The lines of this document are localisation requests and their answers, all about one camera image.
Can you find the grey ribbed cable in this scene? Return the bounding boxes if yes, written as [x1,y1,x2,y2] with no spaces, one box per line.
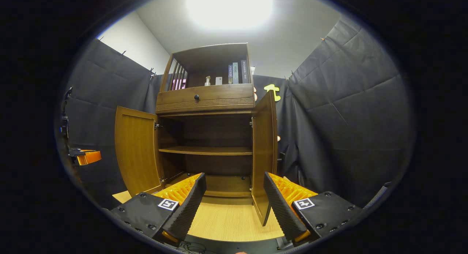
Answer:
[364,182,392,210]

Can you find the black backdrop cloth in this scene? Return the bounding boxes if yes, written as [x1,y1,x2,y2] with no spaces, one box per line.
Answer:
[60,18,414,209]

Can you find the wooden drawer with black knob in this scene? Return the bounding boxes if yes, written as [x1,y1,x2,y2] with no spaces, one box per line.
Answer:
[155,84,255,114]

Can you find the large ceiling light panel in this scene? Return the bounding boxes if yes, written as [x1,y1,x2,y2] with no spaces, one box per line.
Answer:
[186,0,274,30]

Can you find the wooden shoe cabinet door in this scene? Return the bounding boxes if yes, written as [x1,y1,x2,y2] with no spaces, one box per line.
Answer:
[251,90,278,226]
[114,106,165,198]

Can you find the wooden double-door shoe cabinet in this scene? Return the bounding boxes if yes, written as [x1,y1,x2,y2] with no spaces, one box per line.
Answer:
[114,43,278,226]

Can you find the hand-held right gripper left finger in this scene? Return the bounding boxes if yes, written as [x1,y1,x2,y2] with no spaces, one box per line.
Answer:
[110,172,207,246]

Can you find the wooden inner shelf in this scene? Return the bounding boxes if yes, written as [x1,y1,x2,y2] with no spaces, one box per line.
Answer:
[158,146,253,156]

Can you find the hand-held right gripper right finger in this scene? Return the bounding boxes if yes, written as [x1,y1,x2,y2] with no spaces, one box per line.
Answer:
[263,172,364,246]

